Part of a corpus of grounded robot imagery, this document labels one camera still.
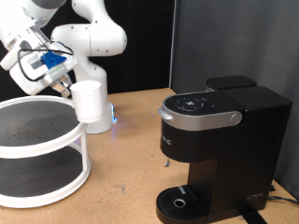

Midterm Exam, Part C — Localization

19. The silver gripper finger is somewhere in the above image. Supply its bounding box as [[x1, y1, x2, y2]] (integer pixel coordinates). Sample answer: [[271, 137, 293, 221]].
[[50, 81, 72, 99], [60, 74, 74, 90]]

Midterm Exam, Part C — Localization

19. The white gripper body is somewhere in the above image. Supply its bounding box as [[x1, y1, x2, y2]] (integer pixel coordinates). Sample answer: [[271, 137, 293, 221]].
[[8, 65, 56, 96]]

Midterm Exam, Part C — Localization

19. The white mug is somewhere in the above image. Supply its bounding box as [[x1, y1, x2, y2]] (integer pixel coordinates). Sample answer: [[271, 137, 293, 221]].
[[64, 79, 104, 124]]

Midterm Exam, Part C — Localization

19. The silver Keurig handle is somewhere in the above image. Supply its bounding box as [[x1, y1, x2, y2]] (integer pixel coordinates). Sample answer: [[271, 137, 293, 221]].
[[157, 105, 243, 132]]

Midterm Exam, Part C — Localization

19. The black Keurig brew head lid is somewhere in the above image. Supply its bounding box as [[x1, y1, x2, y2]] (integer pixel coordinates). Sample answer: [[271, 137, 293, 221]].
[[163, 91, 247, 118]]

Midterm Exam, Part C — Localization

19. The black Keurig drip tray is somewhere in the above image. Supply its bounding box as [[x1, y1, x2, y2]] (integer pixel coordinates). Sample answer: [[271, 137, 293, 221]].
[[156, 185, 208, 224]]

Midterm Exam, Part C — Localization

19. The black Keurig coffee machine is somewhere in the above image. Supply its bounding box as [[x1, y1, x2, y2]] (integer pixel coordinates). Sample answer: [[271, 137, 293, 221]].
[[155, 74, 293, 224]]

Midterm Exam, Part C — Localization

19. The white two-tier turntable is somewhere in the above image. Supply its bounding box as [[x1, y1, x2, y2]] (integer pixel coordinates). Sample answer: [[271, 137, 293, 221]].
[[0, 94, 92, 209]]

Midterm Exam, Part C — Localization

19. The black tape strip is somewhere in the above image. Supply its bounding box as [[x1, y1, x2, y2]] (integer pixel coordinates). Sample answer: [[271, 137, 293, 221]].
[[239, 203, 269, 224]]

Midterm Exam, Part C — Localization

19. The black robot wrist cable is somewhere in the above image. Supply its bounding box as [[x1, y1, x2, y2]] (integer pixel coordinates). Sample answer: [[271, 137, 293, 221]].
[[17, 40, 75, 83]]

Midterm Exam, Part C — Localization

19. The black Keurig power cable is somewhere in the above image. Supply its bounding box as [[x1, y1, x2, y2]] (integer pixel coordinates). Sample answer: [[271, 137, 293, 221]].
[[267, 195, 299, 206]]

